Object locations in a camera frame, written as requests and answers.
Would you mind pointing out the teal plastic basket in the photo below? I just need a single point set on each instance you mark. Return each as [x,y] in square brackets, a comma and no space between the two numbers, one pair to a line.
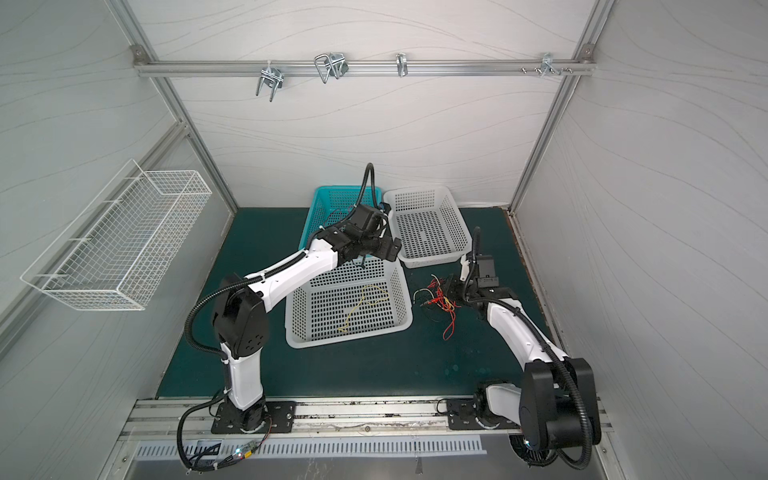
[330,204]

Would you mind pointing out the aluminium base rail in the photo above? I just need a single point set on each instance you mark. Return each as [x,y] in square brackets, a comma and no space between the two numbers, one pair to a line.
[315,417]

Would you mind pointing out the large white plastic basket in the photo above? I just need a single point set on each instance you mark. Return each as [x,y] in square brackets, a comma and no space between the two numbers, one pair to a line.
[360,299]

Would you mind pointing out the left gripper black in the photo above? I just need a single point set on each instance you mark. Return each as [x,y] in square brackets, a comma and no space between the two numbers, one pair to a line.
[382,252]

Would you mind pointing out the small white plastic basket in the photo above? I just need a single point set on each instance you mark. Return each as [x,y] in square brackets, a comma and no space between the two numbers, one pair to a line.
[430,225]

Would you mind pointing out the white wire wall basket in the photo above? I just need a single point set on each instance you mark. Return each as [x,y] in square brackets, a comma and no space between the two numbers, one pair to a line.
[114,254]

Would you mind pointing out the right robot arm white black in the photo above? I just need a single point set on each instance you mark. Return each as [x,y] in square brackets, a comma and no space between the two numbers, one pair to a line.
[555,404]

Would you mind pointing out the white slotted cable duct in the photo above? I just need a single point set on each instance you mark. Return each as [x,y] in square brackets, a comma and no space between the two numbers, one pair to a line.
[323,447]

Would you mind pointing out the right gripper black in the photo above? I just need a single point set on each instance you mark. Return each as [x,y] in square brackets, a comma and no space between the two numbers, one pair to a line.
[459,291]

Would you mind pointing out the horizontal aluminium rail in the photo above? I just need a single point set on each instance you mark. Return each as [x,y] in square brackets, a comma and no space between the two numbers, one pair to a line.
[357,68]

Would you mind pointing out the metal bracket on rail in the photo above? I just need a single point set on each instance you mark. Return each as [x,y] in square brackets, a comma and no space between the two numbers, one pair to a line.
[401,65]

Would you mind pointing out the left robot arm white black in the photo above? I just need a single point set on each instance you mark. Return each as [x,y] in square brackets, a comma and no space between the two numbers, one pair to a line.
[240,316]

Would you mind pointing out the metal U-bolt clamp left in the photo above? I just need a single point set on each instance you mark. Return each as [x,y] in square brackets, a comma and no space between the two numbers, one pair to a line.
[271,79]

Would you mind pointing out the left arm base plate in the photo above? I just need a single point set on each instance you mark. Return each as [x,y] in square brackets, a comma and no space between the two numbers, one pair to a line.
[276,416]

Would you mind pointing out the metal bolt clamp right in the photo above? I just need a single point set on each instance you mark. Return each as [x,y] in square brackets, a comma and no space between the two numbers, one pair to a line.
[547,68]

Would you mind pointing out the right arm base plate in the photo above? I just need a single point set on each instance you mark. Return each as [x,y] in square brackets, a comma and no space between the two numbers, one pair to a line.
[465,414]

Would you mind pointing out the metal U-bolt clamp middle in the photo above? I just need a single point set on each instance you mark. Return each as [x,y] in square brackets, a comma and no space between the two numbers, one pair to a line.
[331,65]

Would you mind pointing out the metal u-bolt clamp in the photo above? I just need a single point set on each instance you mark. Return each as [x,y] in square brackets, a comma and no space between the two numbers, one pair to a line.
[331,65]
[271,79]

